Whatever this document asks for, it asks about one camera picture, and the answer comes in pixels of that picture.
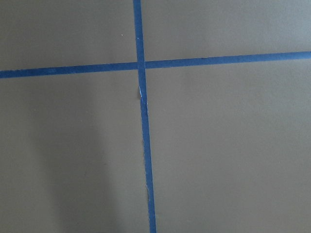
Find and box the brown paper table cover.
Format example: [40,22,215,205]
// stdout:
[0,0,311,233]

